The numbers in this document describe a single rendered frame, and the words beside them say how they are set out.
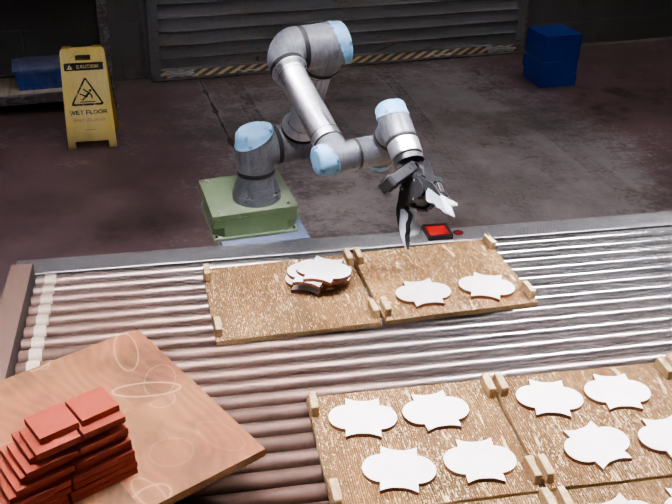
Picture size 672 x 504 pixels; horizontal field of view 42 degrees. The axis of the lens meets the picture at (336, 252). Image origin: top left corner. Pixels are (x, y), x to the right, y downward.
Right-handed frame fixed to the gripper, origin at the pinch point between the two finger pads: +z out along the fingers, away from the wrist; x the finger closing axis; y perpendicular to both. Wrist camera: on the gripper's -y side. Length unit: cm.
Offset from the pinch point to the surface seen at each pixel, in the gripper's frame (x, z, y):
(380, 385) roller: 26.0, 24.9, -1.3
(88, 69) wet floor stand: 276, -277, 88
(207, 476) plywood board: 23, 42, -53
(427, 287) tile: 28.1, -2.3, 28.4
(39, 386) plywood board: 53, 12, -68
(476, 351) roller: 16.8, 20.7, 24.3
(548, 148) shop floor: 139, -171, 324
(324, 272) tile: 40.8, -11.8, 6.0
